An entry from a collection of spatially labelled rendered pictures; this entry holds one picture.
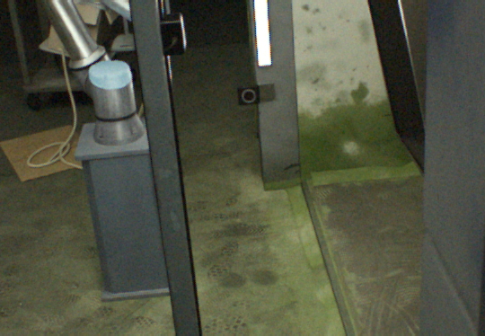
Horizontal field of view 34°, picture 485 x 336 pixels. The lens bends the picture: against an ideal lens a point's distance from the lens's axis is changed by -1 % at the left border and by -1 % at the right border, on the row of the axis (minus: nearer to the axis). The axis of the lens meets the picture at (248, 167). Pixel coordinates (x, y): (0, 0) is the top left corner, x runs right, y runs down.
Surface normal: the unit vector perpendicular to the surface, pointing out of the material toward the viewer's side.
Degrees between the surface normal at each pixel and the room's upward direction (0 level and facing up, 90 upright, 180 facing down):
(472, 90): 90
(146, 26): 90
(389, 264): 0
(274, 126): 90
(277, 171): 90
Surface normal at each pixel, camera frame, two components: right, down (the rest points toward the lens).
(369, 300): -0.07, -0.90
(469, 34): -0.99, 0.10
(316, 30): 0.07, 0.43
